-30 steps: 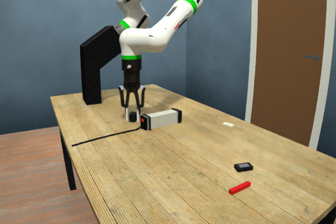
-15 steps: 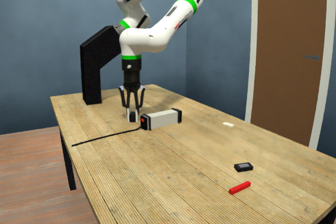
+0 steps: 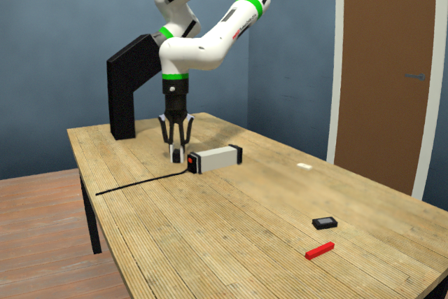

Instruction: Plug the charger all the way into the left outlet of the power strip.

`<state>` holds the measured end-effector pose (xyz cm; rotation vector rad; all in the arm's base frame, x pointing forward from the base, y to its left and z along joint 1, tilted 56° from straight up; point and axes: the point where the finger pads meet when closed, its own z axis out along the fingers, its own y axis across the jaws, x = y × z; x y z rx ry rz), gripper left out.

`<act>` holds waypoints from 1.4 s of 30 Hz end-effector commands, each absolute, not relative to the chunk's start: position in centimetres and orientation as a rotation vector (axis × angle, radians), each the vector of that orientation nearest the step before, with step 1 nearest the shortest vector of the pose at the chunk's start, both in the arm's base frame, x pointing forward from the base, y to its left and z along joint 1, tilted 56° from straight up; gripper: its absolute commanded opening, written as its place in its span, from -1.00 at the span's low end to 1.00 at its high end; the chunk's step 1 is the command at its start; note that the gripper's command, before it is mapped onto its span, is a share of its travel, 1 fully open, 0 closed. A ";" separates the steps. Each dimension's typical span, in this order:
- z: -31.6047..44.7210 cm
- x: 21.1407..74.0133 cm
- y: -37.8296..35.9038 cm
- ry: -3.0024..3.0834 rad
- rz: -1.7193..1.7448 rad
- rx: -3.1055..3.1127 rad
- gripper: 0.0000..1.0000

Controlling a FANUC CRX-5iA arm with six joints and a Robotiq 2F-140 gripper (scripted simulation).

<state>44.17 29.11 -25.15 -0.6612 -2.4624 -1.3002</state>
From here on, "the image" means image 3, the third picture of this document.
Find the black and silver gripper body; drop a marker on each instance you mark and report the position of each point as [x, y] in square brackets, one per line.
[175, 102]

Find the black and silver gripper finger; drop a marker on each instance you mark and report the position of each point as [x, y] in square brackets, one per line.
[181, 133]
[171, 132]

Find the black charger with two yellow prongs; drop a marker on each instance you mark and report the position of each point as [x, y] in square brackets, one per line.
[176, 156]

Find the red rectangular bar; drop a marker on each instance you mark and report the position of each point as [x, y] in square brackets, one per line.
[319, 250]

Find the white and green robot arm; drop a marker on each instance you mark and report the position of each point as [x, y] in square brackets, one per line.
[178, 55]

